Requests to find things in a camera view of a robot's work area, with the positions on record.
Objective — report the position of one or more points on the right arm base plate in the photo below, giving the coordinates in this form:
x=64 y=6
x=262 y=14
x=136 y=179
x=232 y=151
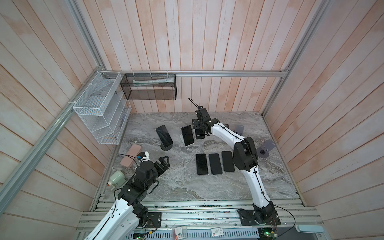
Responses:
x=249 y=217

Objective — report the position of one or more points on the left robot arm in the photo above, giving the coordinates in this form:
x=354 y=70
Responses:
x=127 y=212

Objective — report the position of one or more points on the pale green small device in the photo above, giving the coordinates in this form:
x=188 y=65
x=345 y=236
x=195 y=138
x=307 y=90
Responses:
x=116 y=180

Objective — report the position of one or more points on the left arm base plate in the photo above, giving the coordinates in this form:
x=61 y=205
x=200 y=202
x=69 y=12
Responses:
x=153 y=220

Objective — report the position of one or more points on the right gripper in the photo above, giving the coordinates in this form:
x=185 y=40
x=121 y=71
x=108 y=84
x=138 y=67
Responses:
x=194 y=123

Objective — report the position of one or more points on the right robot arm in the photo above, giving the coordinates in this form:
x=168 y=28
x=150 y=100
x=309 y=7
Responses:
x=245 y=159

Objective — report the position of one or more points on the white wire mesh shelf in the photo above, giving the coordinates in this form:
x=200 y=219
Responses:
x=103 y=108

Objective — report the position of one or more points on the phone with green case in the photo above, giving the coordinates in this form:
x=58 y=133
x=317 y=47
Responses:
x=215 y=163

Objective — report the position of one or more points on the grey far-right phone stand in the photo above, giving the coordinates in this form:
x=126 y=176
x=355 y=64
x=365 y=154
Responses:
x=239 y=130

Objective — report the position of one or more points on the phone with purple case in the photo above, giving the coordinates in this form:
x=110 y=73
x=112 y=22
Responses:
x=201 y=163

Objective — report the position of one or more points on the black wire mesh basket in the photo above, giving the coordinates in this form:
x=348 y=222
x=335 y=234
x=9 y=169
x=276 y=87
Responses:
x=148 y=87

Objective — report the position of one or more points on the aluminium rail frame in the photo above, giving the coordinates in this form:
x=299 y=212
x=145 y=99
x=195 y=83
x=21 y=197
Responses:
x=206 y=214

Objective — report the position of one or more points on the pink phone case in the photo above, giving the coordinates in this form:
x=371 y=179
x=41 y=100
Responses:
x=130 y=156

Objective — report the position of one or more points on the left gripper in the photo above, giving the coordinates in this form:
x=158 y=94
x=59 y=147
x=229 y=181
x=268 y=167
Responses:
x=165 y=165

